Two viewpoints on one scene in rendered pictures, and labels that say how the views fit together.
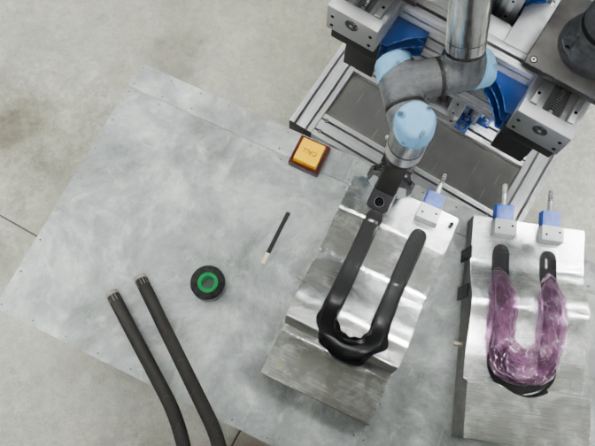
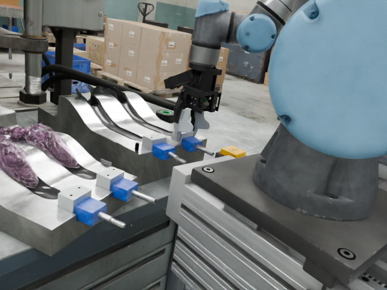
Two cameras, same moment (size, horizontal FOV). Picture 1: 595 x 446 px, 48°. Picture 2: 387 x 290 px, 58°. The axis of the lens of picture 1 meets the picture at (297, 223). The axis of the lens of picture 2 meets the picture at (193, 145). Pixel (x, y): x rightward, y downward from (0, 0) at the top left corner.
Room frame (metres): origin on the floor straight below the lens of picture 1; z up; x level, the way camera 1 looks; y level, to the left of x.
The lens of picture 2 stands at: (0.76, -1.08, 1.23)
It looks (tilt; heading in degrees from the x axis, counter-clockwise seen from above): 20 degrees down; 105
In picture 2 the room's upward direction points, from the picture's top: 10 degrees clockwise
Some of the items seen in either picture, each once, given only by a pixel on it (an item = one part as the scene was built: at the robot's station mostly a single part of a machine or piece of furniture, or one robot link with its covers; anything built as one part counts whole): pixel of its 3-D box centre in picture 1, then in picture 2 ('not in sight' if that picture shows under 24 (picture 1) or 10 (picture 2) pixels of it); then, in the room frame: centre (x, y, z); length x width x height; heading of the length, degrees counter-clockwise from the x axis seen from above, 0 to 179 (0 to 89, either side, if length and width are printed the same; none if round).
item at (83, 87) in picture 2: not in sight; (63, 79); (-2.17, 2.85, 0.11); 0.61 x 0.43 x 0.22; 159
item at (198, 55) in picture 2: (404, 147); (204, 56); (0.51, -0.20, 1.13); 0.08 x 0.08 x 0.05
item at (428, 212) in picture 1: (435, 198); (166, 152); (0.49, -0.31, 0.89); 0.13 x 0.05 x 0.05; 157
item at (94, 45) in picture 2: not in sight; (105, 51); (-2.51, 4.39, 0.34); 0.63 x 0.45 x 0.40; 153
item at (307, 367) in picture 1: (361, 294); (118, 123); (0.26, -0.15, 0.87); 0.50 x 0.26 x 0.14; 157
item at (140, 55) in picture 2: not in sight; (144, 57); (-1.50, 3.80, 0.47); 1.22 x 0.80 x 0.94; 157
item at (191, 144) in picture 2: not in sight; (194, 145); (0.53, -0.21, 0.89); 0.13 x 0.05 x 0.05; 157
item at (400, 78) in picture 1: (406, 81); (251, 31); (0.62, -0.20, 1.20); 0.11 x 0.11 x 0.08; 14
